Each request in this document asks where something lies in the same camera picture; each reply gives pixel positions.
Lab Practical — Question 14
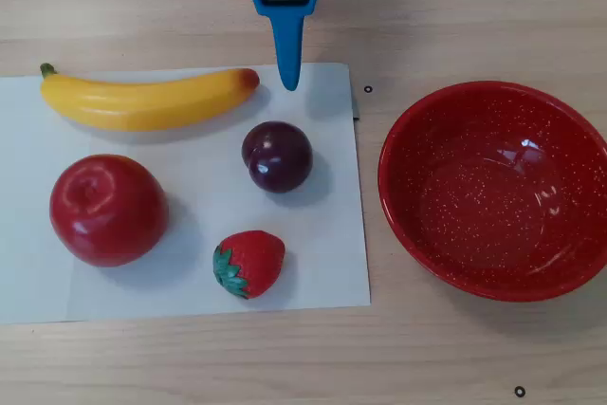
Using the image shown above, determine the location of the dark purple plastic plum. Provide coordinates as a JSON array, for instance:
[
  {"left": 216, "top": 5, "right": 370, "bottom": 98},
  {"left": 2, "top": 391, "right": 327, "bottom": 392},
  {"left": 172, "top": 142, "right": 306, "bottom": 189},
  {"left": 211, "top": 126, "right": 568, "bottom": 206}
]
[{"left": 241, "top": 120, "right": 314, "bottom": 194}]

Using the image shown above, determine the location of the red plastic apple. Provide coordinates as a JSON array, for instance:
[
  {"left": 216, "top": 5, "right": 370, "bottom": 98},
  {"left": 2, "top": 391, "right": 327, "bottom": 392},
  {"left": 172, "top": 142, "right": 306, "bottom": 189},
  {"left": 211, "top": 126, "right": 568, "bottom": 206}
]
[{"left": 48, "top": 154, "right": 171, "bottom": 268}]

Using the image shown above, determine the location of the red speckled enamel bowl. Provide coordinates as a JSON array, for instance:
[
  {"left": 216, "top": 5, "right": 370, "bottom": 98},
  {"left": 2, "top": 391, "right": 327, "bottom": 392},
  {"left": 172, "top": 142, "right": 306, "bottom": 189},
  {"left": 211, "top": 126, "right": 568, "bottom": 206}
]
[{"left": 377, "top": 81, "right": 607, "bottom": 303}]

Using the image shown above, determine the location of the white paper sheet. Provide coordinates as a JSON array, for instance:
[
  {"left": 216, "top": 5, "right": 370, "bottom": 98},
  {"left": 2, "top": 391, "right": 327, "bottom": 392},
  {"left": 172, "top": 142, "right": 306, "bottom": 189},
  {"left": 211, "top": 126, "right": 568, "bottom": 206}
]
[{"left": 0, "top": 62, "right": 372, "bottom": 325}]

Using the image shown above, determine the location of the yellow plastic banana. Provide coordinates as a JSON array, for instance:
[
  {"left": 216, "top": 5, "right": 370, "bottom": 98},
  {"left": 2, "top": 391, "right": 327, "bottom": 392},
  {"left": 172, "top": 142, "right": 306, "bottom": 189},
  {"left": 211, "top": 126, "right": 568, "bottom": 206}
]
[{"left": 39, "top": 62, "right": 261, "bottom": 133}]

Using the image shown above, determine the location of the red plastic strawberry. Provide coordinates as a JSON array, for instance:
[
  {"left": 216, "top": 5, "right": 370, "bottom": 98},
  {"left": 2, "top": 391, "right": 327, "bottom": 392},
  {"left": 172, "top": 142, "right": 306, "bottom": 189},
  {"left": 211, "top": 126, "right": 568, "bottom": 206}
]
[{"left": 212, "top": 230, "right": 286, "bottom": 301}]

